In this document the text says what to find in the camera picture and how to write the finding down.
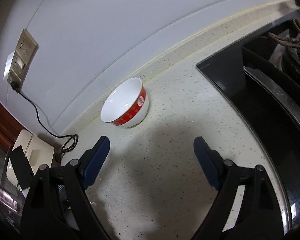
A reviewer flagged black gas stove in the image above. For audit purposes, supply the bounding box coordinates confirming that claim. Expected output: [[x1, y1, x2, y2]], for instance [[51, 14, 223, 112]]
[[197, 10, 300, 236]]

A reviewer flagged black power cable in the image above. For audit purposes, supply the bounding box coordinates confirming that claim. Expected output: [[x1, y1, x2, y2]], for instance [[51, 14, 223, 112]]
[[11, 82, 79, 156]]

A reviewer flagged red wooden door frame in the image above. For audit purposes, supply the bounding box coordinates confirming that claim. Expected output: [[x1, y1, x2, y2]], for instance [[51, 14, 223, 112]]
[[0, 103, 25, 152]]

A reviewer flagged red banded white bowl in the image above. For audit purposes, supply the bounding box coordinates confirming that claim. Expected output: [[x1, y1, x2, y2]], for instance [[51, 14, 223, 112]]
[[100, 77, 150, 128]]

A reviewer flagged wall socket panel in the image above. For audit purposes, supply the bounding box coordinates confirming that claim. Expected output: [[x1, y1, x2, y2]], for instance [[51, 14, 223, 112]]
[[7, 29, 38, 90]]

